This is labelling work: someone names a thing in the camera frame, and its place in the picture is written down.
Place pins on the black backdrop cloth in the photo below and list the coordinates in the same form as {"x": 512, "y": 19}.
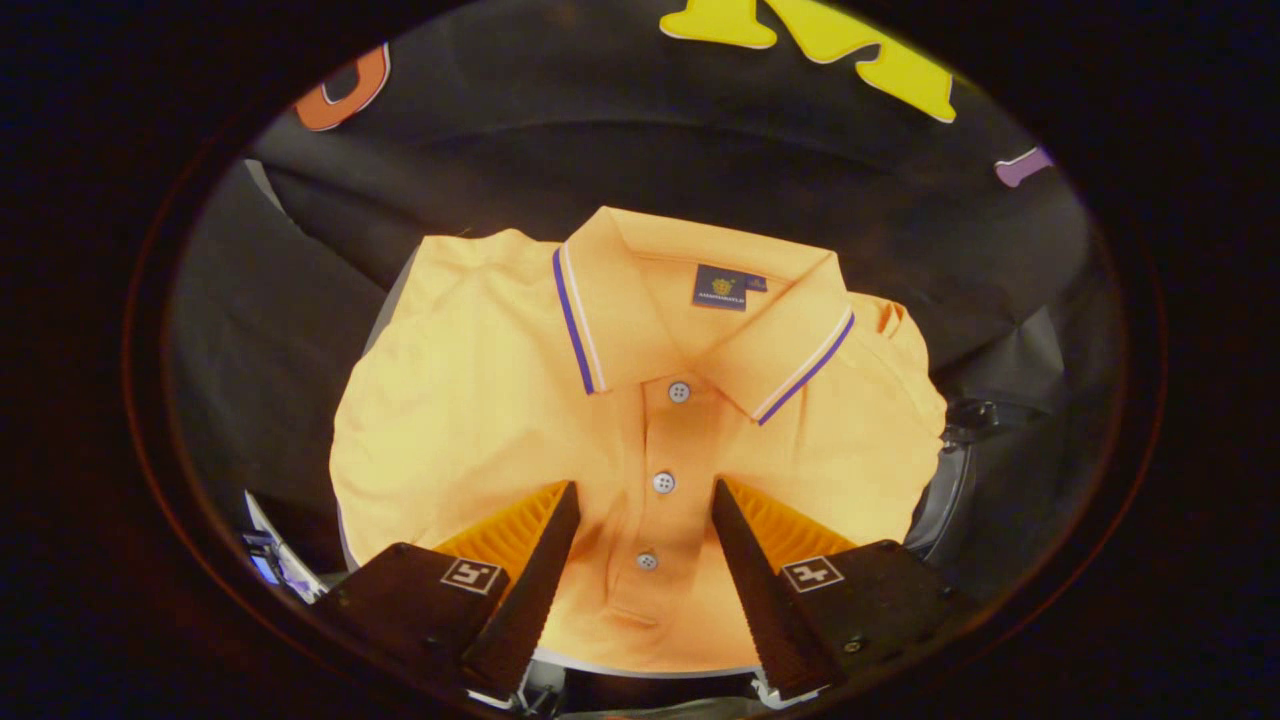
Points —
{"x": 600, "y": 130}

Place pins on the grey washing machine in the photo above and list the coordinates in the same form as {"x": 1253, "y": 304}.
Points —
{"x": 940, "y": 500}

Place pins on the grey cabinet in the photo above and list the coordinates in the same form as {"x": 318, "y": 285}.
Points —
{"x": 640, "y": 672}

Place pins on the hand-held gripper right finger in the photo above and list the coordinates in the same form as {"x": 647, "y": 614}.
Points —
{"x": 765, "y": 610}

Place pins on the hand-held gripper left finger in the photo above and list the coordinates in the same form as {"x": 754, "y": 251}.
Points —
{"x": 530, "y": 600}

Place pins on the yellow polo shirt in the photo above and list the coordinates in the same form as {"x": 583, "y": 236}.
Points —
{"x": 480, "y": 400}

